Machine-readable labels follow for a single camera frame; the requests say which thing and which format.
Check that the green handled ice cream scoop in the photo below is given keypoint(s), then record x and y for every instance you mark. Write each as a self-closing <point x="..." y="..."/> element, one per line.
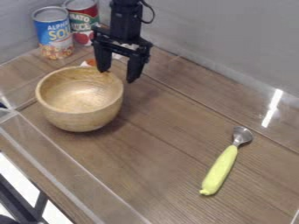
<point x="220" y="171"/>

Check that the brown wooden bowl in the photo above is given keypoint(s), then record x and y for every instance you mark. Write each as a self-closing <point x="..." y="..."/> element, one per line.
<point x="81" y="99"/>

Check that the orange and white toy mushroom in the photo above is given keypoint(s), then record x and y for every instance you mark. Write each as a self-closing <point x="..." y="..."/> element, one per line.
<point x="89" y="63"/>

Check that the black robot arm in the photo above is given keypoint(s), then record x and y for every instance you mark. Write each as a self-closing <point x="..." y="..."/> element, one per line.
<point x="126" y="2"/>

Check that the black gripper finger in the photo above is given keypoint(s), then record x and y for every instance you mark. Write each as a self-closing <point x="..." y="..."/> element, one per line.
<point x="104" y="56"/>
<point x="136" y="66"/>

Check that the clear acrylic front barrier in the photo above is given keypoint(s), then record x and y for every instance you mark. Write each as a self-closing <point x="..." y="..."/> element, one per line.
<point x="76" y="166"/>

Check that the blue alphabet soup can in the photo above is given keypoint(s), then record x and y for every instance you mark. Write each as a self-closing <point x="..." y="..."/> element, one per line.
<point x="53" y="25"/>

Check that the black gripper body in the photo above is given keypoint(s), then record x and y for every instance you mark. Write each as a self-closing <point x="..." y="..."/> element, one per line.
<point x="122" y="37"/>

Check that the red tomato sauce can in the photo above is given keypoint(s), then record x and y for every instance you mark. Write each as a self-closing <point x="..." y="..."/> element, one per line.
<point x="84" y="17"/>

